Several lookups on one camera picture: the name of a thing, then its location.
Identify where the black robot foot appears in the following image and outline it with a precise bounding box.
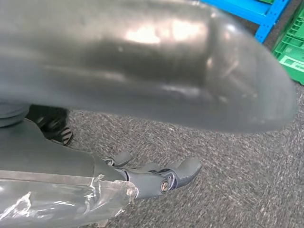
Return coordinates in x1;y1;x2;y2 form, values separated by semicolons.
26;105;73;146

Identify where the blue steel shelving rack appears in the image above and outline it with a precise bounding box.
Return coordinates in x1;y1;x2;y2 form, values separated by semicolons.
202;0;291;44

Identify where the green plastic crate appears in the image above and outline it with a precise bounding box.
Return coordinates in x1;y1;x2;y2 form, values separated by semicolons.
272;47;304;86
275;1;304;59

